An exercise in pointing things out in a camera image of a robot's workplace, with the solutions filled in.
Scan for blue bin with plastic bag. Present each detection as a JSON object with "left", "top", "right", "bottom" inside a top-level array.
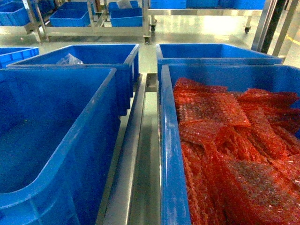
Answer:
[{"left": 7, "top": 44, "right": 140, "bottom": 116}]

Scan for blue bin behind red bags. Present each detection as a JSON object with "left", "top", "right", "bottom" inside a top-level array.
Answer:
[{"left": 156, "top": 43, "right": 283, "bottom": 103}]

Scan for steel roller shelf rack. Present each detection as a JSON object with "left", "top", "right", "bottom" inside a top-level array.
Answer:
[{"left": 93, "top": 0, "right": 300, "bottom": 225}]

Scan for empty blue front bin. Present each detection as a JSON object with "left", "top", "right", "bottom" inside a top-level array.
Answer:
[{"left": 0, "top": 67, "right": 120, "bottom": 225}]

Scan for blue bin with red bags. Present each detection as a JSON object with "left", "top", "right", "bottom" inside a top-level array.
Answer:
[{"left": 159, "top": 64, "right": 300, "bottom": 225}]

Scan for clear plastic bag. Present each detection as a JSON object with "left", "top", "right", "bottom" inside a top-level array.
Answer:
[{"left": 56, "top": 53, "right": 83, "bottom": 65}]

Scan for red bubble wrap bags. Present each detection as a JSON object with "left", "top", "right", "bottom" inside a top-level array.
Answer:
[{"left": 173, "top": 77, "right": 300, "bottom": 225}]

